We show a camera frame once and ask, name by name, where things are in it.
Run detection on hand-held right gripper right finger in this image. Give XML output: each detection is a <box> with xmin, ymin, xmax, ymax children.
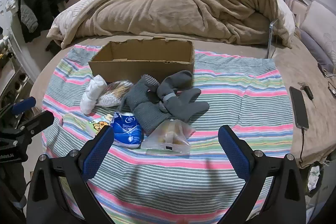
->
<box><xmin>218</xmin><ymin>125</ymin><xmax>307</xmax><ymax>224</ymax></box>

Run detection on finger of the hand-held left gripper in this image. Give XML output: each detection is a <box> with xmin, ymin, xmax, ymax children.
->
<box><xmin>10</xmin><ymin>97</ymin><xmax>37</xmax><ymax>115</ymax></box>
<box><xmin>15</xmin><ymin>111</ymin><xmax>55</xmax><ymax>136</ymax></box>

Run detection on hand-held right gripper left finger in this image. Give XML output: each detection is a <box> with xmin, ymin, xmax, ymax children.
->
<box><xmin>26</xmin><ymin>124</ymin><xmax>116</xmax><ymax>224</ymax></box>

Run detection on yellow cartoon packet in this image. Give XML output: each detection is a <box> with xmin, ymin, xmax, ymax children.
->
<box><xmin>86</xmin><ymin>114</ymin><xmax>114</xmax><ymax>138</ymax></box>

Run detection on blue tissue packet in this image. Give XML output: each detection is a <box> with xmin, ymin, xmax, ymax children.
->
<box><xmin>112</xmin><ymin>112</ymin><xmax>143</xmax><ymax>148</ymax></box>

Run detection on white socks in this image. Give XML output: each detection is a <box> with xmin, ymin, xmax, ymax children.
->
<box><xmin>80</xmin><ymin>75</ymin><xmax>108</xmax><ymax>115</ymax></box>

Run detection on white patterned cloth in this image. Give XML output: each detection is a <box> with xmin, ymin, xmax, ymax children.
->
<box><xmin>98</xmin><ymin>80</ymin><xmax>134</xmax><ymax>107</ymax></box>

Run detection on grey socks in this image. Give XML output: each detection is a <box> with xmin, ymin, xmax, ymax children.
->
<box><xmin>164</xmin><ymin>88</ymin><xmax>210</xmax><ymax>123</ymax></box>
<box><xmin>121</xmin><ymin>74</ymin><xmax>174</xmax><ymax>135</ymax></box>

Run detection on clear zip bag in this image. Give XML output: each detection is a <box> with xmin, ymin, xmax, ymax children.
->
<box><xmin>141</xmin><ymin>119</ymin><xmax>196</xmax><ymax>155</ymax></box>

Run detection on cardboard box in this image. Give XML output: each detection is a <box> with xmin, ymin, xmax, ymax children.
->
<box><xmin>88</xmin><ymin>37</ymin><xmax>195</xmax><ymax>83</ymax></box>

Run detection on dark grey glove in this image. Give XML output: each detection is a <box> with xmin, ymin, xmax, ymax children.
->
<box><xmin>157</xmin><ymin>70</ymin><xmax>195</xmax><ymax>100</ymax></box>

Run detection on metal storage cart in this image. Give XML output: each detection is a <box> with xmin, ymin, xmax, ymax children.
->
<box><xmin>0</xmin><ymin>38</ymin><xmax>34</xmax><ymax>109</ymax></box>

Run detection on striped towel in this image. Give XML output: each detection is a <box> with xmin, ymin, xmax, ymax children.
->
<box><xmin>42</xmin><ymin>44</ymin><xmax>294</xmax><ymax>224</ymax></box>

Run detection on black smartphone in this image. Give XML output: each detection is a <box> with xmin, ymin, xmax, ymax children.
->
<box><xmin>289</xmin><ymin>86</ymin><xmax>309</xmax><ymax>128</ymax></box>

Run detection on bag with white paper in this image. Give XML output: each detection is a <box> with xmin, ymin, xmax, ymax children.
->
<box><xmin>305</xmin><ymin>161</ymin><xmax>326</xmax><ymax>197</ymax></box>

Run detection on grey quilted garment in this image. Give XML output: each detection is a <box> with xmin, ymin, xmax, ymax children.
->
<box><xmin>18</xmin><ymin>2</ymin><xmax>38</xmax><ymax>33</ymax></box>

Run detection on small standing mirror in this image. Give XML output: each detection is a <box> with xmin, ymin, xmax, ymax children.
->
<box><xmin>267</xmin><ymin>19</ymin><xmax>279</xmax><ymax>59</ymax></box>

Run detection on blue-grey pillow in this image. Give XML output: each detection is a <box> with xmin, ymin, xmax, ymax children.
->
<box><xmin>299</xmin><ymin>30</ymin><xmax>328</xmax><ymax>69</ymax></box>

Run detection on white flower-print pillow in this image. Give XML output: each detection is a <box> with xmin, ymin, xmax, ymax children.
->
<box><xmin>299</xmin><ymin>1</ymin><xmax>336</xmax><ymax>62</ymax></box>

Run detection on brown fleece blanket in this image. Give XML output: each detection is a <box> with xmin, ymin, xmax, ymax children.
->
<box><xmin>60</xmin><ymin>0</ymin><xmax>293</xmax><ymax>48</ymax></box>

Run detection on black charging cable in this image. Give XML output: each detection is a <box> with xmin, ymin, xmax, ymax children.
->
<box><xmin>299</xmin><ymin>126</ymin><xmax>308</xmax><ymax>163</ymax></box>

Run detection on tangled black cable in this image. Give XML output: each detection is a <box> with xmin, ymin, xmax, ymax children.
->
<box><xmin>317</xmin><ymin>63</ymin><xmax>336</xmax><ymax>98</ymax></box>

